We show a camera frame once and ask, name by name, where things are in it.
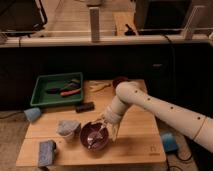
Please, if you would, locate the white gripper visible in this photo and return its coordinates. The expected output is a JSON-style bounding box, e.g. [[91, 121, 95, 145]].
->
[[92, 107, 122, 141]]

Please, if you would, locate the silver fork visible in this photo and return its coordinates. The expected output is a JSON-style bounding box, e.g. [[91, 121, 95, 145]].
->
[[88, 124, 106, 148]]

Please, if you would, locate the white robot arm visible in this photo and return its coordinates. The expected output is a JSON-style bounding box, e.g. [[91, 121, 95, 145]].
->
[[97, 81, 213, 153]]

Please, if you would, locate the purple bowl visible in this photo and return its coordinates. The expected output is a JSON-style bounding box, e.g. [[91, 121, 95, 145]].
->
[[80, 122, 109, 151]]

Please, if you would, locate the dark red bowl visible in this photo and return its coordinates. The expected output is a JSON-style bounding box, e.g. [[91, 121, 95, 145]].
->
[[112, 76, 129, 88]]

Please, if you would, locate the black cylinder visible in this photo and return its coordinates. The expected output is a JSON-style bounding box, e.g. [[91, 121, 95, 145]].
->
[[75, 102, 95, 113]]

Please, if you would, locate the dark tool in tray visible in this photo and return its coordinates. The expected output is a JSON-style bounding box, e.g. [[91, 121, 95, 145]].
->
[[45, 79, 81, 94]]

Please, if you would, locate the red tool in tray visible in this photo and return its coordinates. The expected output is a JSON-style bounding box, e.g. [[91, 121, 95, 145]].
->
[[60, 88, 81, 97]]

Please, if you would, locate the blue grey sponge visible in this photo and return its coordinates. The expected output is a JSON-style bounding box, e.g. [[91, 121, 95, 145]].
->
[[38, 140, 56, 167]]

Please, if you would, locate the blue object on floor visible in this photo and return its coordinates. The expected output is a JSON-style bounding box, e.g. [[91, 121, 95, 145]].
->
[[160, 133, 178, 153]]

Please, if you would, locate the green plastic tray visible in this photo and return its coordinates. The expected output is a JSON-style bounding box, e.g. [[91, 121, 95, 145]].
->
[[30, 72, 84, 108]]

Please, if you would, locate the white slanted post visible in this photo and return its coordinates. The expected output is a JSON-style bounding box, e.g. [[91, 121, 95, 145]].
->
[[181, 5, 205, 40]]

